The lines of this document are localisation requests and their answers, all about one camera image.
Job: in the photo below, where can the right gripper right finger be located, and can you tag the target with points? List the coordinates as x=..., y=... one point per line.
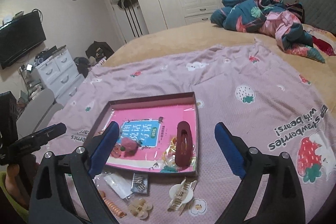
x=283, y=198

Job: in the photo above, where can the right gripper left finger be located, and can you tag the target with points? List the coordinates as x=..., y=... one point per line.
x=51, y=200

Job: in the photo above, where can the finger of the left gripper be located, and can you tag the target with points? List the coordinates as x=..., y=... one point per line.
x=33, y=142

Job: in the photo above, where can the white packet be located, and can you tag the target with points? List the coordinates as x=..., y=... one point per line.
x=116, y=182

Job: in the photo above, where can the pink fuzzy hair clip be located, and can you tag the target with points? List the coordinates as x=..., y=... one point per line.
x=127, y=148

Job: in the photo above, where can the earring card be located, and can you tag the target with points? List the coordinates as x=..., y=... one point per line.
x=140, y=184

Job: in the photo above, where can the cream claw hair clip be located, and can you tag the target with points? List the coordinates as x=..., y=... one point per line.
x=181, y=194

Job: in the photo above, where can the maroon large hair clip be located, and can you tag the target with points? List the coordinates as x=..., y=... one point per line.
x=184, y=145

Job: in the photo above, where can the beige small claw clip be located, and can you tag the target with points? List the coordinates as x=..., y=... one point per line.
x=140, y=208

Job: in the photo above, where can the green sleeve left forearm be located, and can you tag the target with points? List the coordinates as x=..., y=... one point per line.
x=11, y=211

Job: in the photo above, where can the left hand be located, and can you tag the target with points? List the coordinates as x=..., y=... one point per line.
x=20, y=179

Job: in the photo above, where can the grey chair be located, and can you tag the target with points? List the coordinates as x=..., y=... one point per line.
x=38, y=113

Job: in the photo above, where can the white drawer chest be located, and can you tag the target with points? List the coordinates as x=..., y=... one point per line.
x=60, y=74

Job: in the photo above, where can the maroon cardboard tray box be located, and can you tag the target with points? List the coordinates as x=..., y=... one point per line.
x=152, y=122

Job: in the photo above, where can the yellow hair accessory packet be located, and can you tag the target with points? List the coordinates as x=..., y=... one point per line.
x=168, y=160

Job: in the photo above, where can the pink strawberry blanket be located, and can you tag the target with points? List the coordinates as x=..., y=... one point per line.
x=255, y=93

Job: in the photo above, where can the dark clothes pile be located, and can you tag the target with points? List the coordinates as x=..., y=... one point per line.
x=97, y=53

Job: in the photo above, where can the tan bed sheet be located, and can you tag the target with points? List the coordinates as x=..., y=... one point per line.
x=200, y=36

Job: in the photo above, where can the teal floral quilt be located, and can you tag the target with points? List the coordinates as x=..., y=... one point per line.
x=273, y=18

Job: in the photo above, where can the grey headboard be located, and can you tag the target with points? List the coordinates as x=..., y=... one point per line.
x=304, y=1

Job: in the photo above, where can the black wall television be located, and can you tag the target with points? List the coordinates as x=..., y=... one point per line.
x=20, y=36

